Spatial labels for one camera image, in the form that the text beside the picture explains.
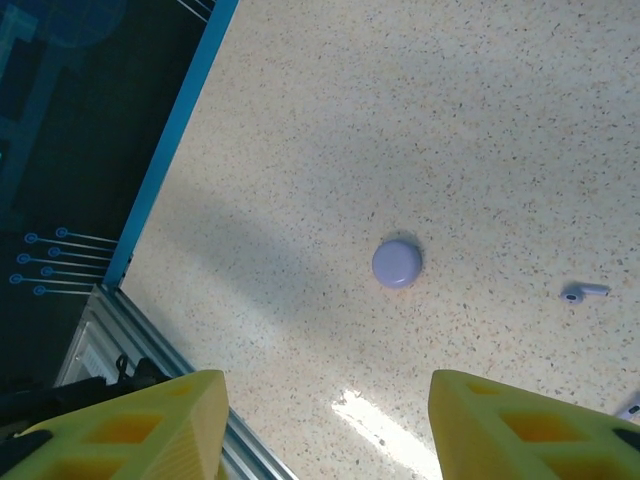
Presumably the purple earbud charging case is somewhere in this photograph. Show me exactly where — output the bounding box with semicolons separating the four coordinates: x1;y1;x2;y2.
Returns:
371;239;424;291

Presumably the blue table border strip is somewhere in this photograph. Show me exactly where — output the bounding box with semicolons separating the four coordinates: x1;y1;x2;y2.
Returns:
102;0;241;289

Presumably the purple wireless earbud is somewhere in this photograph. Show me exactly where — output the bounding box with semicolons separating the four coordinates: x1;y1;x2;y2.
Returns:
613;391;640;422
559;281;612;306

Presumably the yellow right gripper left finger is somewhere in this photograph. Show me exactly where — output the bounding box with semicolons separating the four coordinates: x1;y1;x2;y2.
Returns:
0;368;230;480

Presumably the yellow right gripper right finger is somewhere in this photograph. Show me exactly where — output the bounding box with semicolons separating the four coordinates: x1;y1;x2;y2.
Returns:
431;368;640;480

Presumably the long aluminium base rail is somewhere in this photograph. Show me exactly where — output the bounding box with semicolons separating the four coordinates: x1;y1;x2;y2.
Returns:
53;283;301;480

